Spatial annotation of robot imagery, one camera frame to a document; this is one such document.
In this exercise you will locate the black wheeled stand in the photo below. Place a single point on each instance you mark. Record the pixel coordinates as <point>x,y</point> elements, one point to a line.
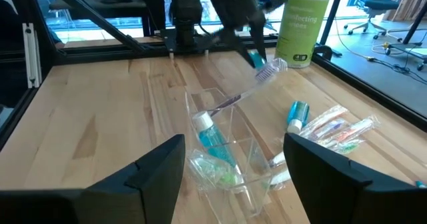
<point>410,47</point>

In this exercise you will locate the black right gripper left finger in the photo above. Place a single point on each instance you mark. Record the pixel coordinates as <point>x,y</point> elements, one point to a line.
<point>150,184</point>

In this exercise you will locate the orange toothbrush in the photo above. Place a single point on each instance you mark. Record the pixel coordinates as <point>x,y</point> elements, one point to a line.
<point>353,130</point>

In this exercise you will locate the green disinfecting wipes canister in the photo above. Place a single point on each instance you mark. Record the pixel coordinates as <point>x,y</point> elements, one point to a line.
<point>300,27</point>

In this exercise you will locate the black office chair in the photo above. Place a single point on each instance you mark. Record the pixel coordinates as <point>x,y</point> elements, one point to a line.
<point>380,4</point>

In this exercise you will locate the white metal bracket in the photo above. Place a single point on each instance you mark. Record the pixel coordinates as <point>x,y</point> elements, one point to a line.
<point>31,54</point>

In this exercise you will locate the blue toothbrush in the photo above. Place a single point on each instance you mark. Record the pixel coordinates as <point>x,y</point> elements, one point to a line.
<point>280,178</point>
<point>277,159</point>

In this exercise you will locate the purple toothbrush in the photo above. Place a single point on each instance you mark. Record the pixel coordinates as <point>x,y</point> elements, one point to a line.
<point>330,129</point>
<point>267,71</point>

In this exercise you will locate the black curved table clamp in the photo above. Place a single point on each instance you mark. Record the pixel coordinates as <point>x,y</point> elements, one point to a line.
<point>323,52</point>

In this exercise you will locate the wrapped white toothbrush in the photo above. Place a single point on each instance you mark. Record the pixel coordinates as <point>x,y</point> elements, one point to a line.
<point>328,117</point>

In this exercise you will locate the clear acrylic organizer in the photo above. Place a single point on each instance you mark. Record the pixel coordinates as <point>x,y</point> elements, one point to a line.
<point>213,94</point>

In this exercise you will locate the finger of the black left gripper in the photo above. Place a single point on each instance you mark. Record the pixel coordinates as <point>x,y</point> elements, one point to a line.
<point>235,40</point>
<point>259,37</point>

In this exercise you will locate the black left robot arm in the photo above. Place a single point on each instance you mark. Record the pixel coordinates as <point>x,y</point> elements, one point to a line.
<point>185,14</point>

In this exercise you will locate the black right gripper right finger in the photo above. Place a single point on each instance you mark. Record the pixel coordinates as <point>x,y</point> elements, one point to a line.
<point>323,184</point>

